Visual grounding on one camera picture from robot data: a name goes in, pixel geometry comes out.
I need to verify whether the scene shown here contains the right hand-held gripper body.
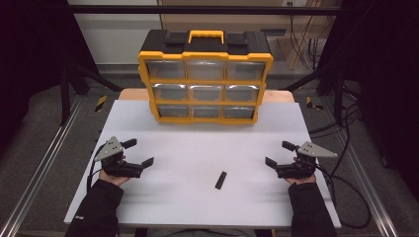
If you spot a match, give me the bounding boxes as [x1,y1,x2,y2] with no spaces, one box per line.
[276,141,339,180]

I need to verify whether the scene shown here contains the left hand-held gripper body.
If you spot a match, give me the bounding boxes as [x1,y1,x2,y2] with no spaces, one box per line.
[93,135,145,179]

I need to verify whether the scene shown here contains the black flash drive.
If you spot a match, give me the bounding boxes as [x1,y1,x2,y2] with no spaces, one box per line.
[214,171,228,191]

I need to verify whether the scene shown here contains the clear organizer drawer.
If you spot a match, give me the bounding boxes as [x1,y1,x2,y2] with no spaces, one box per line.
[186,59,227,81]

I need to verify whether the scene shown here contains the yellow black storage organizer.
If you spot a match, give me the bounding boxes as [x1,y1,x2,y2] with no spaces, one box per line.
[137,29,275,125]

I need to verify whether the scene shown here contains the person's right hand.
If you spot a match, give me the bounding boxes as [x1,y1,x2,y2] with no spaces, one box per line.
[285,174,318,186]

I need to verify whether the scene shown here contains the person's left hand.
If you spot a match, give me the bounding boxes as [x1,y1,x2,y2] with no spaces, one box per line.
[98,170,131,188]

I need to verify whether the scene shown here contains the wooden table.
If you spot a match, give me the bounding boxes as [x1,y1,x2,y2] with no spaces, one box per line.
[118,88,295,104]

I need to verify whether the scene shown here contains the white foam board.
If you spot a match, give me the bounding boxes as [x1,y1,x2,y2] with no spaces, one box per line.
[63,100,342,229]

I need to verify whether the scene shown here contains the black metal stand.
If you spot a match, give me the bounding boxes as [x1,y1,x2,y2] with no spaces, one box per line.
[59,57,124,126]
[282,62,346,125]

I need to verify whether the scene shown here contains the grid of clear drawers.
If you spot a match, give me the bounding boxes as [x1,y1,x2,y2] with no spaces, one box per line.
[145,60,267,120]

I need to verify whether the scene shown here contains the black curtain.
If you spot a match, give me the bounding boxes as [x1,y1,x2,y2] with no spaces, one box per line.
[318,0,419,200]
[0,0,100,156]

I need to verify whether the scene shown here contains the light wooden cabinet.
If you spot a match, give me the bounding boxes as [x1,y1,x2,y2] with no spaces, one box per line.
[160,0,341,71]

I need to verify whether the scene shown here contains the black horizontal bar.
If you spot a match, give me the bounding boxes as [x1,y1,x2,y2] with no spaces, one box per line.
[67,4,342,16]

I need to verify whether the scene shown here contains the left hand-held gripper cable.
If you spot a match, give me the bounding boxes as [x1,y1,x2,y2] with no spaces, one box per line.
[86,144,107,194]

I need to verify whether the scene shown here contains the hand-held gripper cable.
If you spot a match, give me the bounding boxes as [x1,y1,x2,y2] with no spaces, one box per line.
[86,144,107,194]
[315,164,373,230]

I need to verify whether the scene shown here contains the black floor cables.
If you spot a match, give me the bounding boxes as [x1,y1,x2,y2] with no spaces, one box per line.
[308,82,364,177]

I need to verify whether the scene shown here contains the aluminium floor rail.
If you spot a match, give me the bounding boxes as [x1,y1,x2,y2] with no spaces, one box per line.
[340,141,400,237]
[0,97,85,237]

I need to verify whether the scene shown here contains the right hand-held gripper cable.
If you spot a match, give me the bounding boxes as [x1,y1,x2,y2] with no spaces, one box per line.
[315,164,373,230]

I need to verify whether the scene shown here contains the bundle of hanging cables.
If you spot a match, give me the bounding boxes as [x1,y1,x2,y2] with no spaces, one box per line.
[289,14,332,71]

